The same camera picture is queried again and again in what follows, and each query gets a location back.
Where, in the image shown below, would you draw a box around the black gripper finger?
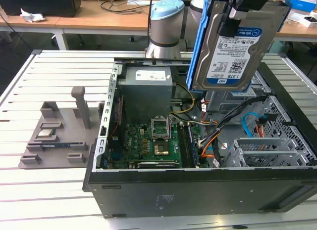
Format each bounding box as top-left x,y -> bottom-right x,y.
221,6 -> 248,38

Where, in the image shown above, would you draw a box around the hard disk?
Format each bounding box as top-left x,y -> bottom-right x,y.
185,0 -> 292,97

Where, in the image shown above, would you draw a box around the grey metal disk bay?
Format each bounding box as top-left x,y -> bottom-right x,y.
224,137 -> 310,168

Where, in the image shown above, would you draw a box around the blue cardboard box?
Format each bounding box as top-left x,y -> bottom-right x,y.
289,0 -> 317,13

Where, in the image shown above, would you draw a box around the white box with phone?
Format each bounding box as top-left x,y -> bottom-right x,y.
288,12 -> 317,28

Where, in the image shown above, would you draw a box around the grey metal drive cage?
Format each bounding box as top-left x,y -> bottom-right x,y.
202,71 -> 272,114

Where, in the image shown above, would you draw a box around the grey power supply unit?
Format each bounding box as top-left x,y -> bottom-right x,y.
117,66 -> 173,124

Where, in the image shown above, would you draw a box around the thin locking lever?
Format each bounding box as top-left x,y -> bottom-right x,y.
167,114 -> 173,141

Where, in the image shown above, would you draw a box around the installed RAM stick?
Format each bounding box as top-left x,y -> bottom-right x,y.
186,123 -> 200,166

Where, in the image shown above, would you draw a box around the black RAM slot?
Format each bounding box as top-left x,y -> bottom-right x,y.
178,123 -> 189,168

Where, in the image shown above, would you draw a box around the long wooden desk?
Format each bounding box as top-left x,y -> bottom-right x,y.
0,0 -> 317,51

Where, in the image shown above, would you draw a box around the metal socket cover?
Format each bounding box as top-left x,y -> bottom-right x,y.
150,115 -> 172,142

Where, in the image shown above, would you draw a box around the CPU socket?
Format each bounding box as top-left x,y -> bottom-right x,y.
153,142 -> 171,157

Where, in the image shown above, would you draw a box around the green motherboard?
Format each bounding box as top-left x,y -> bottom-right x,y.
106,122 -> 211,169

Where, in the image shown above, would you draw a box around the black graphics card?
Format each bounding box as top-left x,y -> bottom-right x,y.
137,160 -> 180,169

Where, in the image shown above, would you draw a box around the black open PC case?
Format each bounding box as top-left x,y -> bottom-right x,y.
82,57 -> 317,220

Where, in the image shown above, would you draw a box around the large black computer box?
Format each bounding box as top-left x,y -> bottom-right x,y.
0,0 -> 82,18

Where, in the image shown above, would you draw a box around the grey parts rack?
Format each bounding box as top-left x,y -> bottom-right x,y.
18,86 -> 106,171

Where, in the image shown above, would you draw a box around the crumpled white paper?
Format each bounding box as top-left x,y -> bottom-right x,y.
19,7 -> 47,23

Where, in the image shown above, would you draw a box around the loose RAM stick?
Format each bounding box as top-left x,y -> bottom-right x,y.
41,143 -> 72,149

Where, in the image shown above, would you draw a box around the silver CPU chip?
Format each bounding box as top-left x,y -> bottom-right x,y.
37,130 -> 56,138

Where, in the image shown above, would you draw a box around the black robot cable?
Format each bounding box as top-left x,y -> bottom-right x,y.
147,0 -> 154,49

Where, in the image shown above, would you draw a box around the yellow power wires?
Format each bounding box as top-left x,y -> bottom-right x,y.
170,83 -> 197,115

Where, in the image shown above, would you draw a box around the black cable bundle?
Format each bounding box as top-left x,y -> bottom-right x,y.
198,95 -> 270,149

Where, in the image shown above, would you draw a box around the blue data wire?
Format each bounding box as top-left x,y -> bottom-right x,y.
241,112 -> 258,138

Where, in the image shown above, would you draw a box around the orange wire loop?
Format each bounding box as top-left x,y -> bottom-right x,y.
201,135 -> 218,158

